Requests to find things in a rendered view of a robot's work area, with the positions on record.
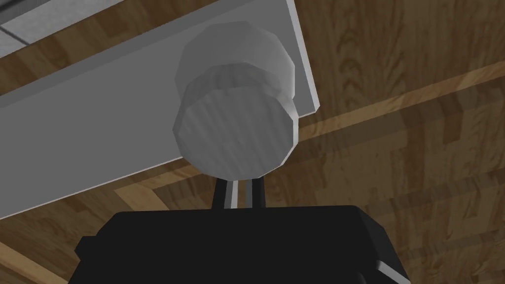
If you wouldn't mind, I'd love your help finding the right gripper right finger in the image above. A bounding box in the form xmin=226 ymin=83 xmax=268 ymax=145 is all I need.
xmin=244 ymin=177 xmax=266 ymax=209

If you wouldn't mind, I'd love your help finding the grey door leaf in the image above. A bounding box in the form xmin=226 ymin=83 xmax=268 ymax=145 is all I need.
xmin=0 ymin=0 xmax=321 ymax=220

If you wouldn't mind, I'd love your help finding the grey round knob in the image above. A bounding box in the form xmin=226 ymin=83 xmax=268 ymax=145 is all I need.
xmin=172 ymin=21 xmax=299 ymax=182

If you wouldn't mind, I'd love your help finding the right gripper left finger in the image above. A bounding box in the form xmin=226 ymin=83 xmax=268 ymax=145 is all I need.
xmin=212 ymin=177 xmax=239 ymax=210

